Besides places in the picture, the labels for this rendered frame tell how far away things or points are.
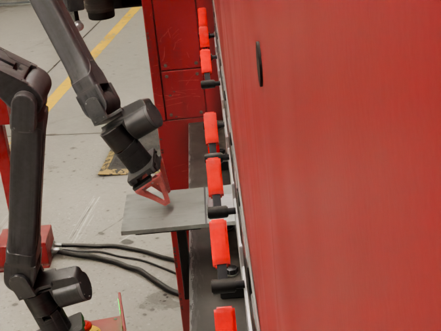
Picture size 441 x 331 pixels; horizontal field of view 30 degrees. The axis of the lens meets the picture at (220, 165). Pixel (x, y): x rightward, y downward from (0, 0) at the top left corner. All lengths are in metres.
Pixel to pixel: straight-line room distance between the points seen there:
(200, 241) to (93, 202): 2.36
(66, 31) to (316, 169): 1.59
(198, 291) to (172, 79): 1.01
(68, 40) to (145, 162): 0.30
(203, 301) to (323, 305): 1.52
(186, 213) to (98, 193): 2.58
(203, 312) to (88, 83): 0.52
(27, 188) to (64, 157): 3.39
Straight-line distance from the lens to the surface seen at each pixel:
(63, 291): 1.61
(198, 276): 1.78
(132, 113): 1.69
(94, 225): 4.01
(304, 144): 0.19
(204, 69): 1.76
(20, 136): 1.43
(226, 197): 1.82
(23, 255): 1.56
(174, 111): 2.62
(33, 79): 1.39
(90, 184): 4.45
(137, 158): 1.73
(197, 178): 2.23
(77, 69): 1.74
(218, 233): 1.03
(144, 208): 1.81
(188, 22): 2.54
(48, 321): 1.65
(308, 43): 0.16
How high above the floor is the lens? 1.79
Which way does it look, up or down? 24 degrees down
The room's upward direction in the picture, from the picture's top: 5 degrees counter-clockwise
